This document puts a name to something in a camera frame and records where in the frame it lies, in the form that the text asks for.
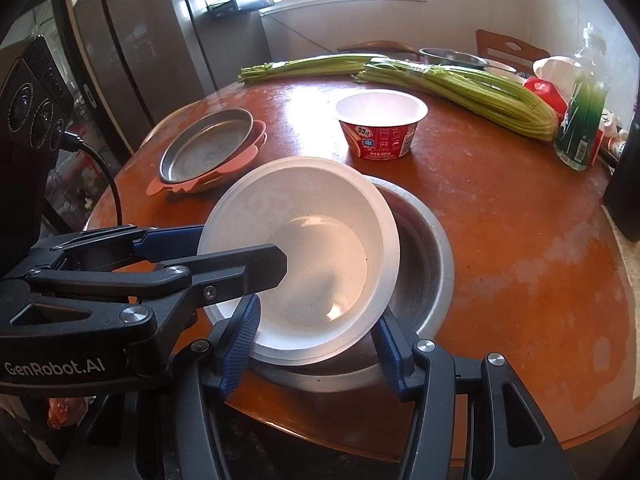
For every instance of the clear bottle with green liquid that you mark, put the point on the clear bottle with green liquid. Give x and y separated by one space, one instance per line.
582 120

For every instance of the steel basin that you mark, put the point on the steel basin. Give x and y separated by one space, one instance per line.
450 55

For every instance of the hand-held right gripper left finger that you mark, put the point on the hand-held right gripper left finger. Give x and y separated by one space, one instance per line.
240 345

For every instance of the red paper bowl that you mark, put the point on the red paper bowl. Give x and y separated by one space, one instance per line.
325 240
380 142

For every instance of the small white bottle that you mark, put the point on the small white bottle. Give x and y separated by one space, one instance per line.
618 149

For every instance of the celery bunch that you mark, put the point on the celery bunch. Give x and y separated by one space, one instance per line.
475 92
300 66

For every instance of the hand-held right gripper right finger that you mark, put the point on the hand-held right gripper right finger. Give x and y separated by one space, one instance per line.
395 360

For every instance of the white patterned plate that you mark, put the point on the white patterned plate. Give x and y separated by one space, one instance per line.
505 71

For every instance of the black thermos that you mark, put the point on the black thermos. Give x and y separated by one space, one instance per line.
625 200

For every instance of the wooden chair with cutout back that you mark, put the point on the wooden chair with cutout back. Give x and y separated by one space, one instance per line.
505 42

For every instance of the steel refrigerator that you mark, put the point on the steel refrigerator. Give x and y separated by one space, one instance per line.
140 50

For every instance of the steel bowl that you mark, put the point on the steel bowl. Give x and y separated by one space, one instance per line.
425 270

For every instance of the red tissue packet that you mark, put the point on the red tissue packet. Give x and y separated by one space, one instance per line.
545 91

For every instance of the white plastic bag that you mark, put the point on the white plastic bag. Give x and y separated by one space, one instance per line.
555 67

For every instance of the round steel plate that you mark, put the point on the round steel plate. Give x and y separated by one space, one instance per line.
210 147

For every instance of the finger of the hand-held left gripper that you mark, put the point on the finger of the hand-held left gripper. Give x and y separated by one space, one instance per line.
240 270
170 242

